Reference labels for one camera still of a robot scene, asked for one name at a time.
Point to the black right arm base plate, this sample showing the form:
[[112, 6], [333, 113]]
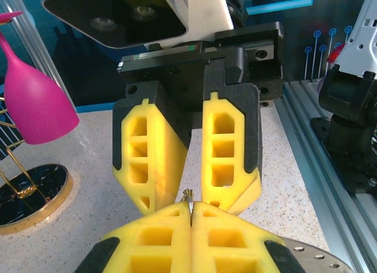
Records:
[[338, 167]]

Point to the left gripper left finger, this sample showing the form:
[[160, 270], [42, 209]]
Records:
[[153, 243]]

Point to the aluminium mounting rail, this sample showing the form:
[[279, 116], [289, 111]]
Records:
[[330, 220]]

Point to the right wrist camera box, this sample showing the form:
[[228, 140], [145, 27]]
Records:
[[117, 19]]

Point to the pink plastic goblet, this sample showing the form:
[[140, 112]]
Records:
[[35, 108]]

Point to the small silver metal clip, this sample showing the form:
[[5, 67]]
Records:
[[188, 199]]

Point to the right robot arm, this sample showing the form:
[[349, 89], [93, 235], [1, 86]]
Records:
[[359, 34]]

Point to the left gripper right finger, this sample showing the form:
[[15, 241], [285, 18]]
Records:
[[229, 243]]

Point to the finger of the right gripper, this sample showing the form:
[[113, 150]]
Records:
[[147, 155], [231, 149]]

